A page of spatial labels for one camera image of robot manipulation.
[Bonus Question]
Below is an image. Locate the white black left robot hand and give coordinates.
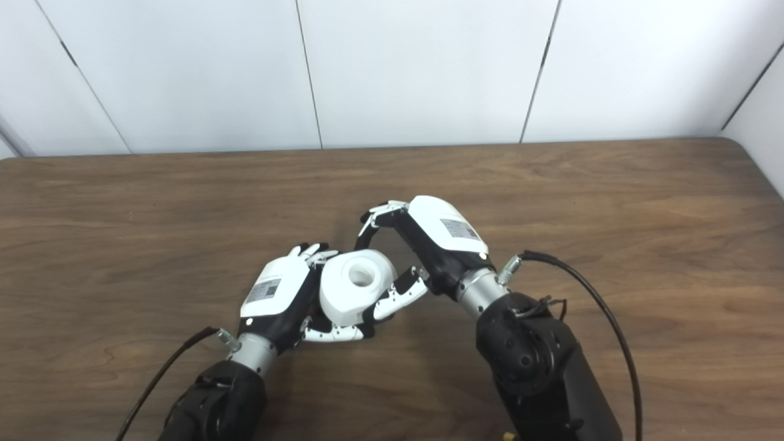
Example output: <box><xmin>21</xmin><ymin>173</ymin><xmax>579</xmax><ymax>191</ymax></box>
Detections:
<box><xmin>228</xmin><ymin>243</ymin><xmax>377</xmax><ymax>375</ymax></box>

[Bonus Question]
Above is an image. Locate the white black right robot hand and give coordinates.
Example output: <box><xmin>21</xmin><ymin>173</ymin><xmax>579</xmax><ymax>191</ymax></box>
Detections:
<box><xmin>354</xmin><ymin>195</ymin><xmax>512</xmax><ymax>322</ymax></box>

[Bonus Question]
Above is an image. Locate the round white plastic piece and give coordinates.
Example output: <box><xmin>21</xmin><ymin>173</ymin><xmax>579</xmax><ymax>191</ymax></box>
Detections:
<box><xmin>318</xmin><ymin>249</ymin><xmax>399</xmax><ymax>327</ymax></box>

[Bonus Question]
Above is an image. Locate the thin black wrist wire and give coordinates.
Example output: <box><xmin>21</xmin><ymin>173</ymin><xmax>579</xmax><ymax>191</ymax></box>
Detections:
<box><xmin>514</xmin><ymin>296</ymin><xmax>568</xmax><ymax>320</ymax></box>

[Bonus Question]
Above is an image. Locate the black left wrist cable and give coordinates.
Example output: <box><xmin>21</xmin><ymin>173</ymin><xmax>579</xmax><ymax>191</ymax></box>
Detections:
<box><xmin>115</xmin><ymin>326</ymin><xmax>239</xmax><ymax>441</ymax></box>

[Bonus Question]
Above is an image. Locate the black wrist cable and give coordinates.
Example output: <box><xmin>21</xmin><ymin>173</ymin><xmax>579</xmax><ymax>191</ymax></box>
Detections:
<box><xmin>499</xmin><ymin>250</ymin><xmax>644</xmax><ymax>441</ymax></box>
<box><xmin>115</xmin><ymin>326</ymin><xmax>239</xmax><ymax>441</ymax></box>

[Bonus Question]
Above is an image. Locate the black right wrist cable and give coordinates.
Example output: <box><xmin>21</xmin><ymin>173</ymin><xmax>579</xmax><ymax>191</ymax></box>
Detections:
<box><xmin>499</xmin><ymin>250</ymin><xmax>644</xmax><ymax>441</ymax></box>

